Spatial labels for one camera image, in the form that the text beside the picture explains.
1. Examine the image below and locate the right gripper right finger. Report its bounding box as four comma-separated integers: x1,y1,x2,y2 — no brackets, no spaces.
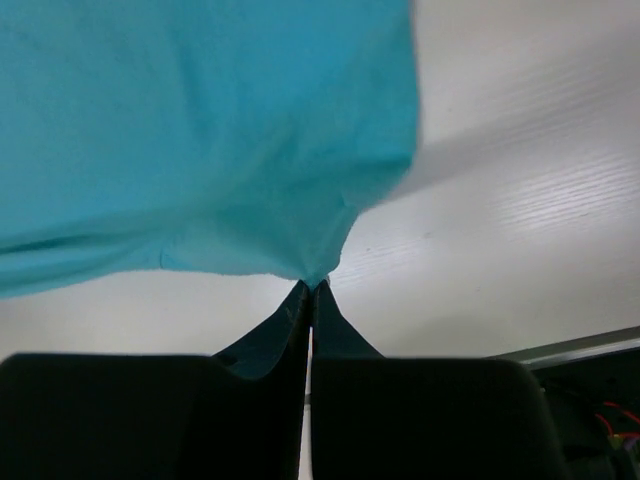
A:
309,279,571,480

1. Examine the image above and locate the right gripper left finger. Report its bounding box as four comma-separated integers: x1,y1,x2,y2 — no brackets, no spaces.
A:
1,283,309,479

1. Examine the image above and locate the cyan t shirt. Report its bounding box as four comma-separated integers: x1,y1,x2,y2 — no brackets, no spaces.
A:
1,1,419,297

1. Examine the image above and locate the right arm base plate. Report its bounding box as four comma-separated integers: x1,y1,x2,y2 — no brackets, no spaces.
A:
529,344,640,480

